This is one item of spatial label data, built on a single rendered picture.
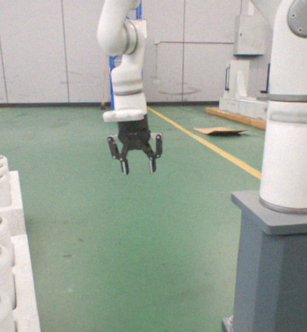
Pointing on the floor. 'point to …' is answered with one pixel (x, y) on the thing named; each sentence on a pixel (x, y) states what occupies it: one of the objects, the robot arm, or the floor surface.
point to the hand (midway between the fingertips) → (138, 168)
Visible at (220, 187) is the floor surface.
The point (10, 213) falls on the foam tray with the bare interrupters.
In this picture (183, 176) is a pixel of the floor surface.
